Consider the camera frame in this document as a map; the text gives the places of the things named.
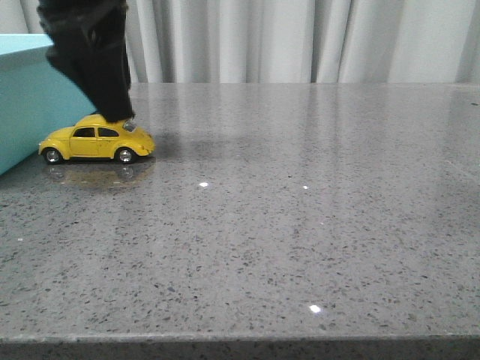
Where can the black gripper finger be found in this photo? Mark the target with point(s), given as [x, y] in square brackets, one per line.
[89, 48]

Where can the yellow toy beetle car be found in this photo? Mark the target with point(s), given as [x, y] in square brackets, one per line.
[95, 137]

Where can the white pleated curtain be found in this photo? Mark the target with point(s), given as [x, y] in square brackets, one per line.
[269, 41]

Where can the light blue box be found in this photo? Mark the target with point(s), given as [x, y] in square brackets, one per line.
[35, 98]

